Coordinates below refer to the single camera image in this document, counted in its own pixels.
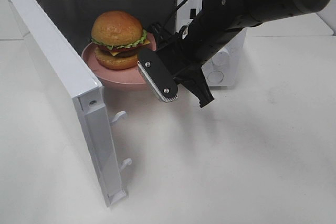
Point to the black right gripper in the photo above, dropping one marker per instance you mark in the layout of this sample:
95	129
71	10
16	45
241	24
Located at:
183	58

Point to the round white door button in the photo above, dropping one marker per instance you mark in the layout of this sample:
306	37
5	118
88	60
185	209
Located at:
215	77

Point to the pink round plate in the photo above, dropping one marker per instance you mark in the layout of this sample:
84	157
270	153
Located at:
125	80

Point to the toy burger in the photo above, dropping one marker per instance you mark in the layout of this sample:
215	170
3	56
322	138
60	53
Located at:
118	37

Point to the white microwave door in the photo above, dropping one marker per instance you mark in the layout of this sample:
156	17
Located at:
75	94

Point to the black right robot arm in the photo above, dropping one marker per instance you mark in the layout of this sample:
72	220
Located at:
219	21

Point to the lower white dial knob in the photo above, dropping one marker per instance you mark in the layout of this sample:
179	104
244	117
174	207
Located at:
220	58

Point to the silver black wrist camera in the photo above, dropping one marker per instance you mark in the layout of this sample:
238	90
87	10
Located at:
156	75

